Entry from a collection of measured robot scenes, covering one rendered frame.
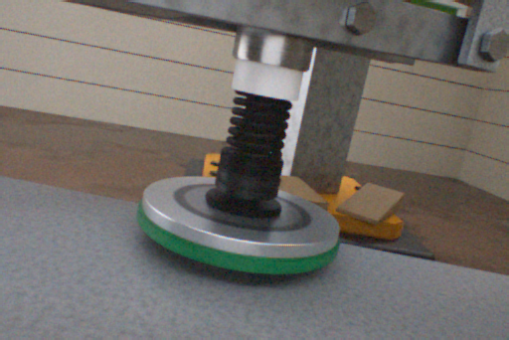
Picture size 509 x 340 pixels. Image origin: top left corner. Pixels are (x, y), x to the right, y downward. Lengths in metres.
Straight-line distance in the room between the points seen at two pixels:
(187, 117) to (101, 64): 1.35
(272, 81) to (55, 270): 0.25
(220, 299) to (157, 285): 0.05
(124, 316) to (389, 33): 0.35
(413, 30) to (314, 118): 0.65
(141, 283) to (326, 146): 0.84
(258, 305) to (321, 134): 0.79
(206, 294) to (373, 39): 0.28
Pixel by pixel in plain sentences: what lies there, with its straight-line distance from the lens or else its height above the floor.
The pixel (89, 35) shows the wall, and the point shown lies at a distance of 6.60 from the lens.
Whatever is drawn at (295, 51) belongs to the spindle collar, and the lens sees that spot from 0.44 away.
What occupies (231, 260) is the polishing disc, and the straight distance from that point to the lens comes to 0.39.
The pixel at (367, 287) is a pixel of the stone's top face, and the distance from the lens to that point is 0.48.
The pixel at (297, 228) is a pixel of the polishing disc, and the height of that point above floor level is 0.91.
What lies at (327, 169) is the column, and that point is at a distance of 1.19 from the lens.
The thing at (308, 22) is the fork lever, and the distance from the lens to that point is 0.42.
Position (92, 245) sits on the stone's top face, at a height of 0.87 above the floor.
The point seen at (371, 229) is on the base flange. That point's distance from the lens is 1.07.
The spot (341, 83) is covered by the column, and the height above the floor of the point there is 1.07.
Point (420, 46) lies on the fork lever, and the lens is 0.50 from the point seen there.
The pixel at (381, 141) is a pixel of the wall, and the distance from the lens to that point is 7.33.
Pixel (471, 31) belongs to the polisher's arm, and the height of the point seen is 1.13.
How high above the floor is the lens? 1.05
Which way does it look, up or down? 12 degrees down
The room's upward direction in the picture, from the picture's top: 11 degrees clockwise
